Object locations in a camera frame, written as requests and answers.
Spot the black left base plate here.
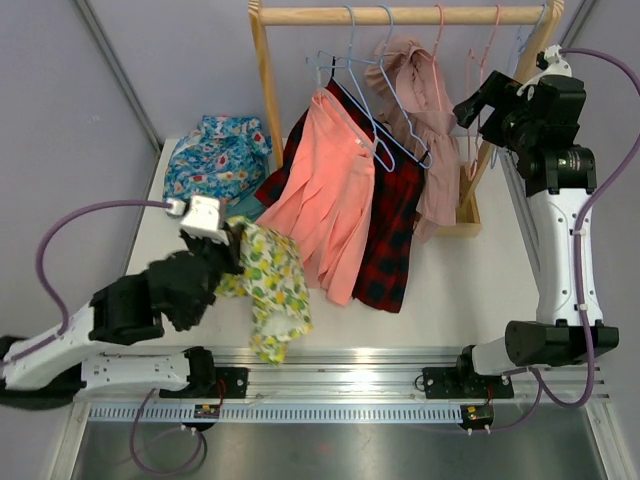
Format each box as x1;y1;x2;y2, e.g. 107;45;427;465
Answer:
159;367;249;400

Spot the wooden clothes rack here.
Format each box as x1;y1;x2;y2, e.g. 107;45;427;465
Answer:
248;0;565;239

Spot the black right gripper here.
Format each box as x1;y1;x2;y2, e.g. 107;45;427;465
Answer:
453;72;539;154

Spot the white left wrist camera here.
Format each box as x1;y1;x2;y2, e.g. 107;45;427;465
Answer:
166;195;230;246

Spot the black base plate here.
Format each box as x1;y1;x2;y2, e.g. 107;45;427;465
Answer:
422;367;514;400
159;367;249;400

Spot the blue floral skirt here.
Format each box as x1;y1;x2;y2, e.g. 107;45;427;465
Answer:
163;115;272;205

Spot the lemon print skirt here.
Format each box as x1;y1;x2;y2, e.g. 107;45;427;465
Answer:
216;216;313;366

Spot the red black plaid skirt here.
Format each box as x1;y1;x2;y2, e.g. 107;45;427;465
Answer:
254;77;429;314

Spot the white slotted cable duct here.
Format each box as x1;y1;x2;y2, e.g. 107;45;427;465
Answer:
89;402;462;424

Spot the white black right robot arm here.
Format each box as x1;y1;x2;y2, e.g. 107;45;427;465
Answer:
453;71;619;396

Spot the light blue wire hanger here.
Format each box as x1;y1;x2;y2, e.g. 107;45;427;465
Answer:
489;2;549;169

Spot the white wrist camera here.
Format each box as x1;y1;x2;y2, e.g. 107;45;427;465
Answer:
516;44;573;97
166;195;230;246

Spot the dusty pink ruffled garment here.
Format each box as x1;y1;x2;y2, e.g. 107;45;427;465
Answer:
365;36;460;242

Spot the aluminium mounting rail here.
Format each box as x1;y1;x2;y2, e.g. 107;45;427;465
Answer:
67;347;614;404

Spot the teal plastic bin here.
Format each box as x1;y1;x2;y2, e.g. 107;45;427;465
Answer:
226;195;266;222

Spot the salmon pink skirt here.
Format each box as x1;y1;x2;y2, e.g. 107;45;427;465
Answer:
258;88;375;306

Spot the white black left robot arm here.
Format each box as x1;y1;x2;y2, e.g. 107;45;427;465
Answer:
1;225;244;411

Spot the pink wire hanger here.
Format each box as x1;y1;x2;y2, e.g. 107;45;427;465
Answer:
465;5;502;181

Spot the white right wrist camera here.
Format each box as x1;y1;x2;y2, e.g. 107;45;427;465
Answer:
516;44;573;97

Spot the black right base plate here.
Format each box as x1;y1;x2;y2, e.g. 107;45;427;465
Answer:
422;367;514;400

